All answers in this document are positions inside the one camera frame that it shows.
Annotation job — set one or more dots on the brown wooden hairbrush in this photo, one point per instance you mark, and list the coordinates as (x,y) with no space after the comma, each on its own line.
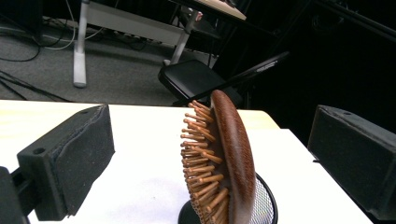
(236,149)

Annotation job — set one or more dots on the white board sheet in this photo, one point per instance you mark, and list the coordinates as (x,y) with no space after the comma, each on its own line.
(140,186)

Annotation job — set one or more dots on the black mesh cup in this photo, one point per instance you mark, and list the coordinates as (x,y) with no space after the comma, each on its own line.
(264,202)

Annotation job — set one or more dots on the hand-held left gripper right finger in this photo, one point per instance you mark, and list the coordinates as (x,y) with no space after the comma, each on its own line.
(358,161)

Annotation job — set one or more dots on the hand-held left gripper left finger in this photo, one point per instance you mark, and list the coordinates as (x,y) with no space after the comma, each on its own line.
(71,161)

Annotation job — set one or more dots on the black folding chair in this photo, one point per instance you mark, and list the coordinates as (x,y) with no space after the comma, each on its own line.
(193,77)

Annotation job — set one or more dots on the white-legged desk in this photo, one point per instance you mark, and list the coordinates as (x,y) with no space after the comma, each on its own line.
(80,56)

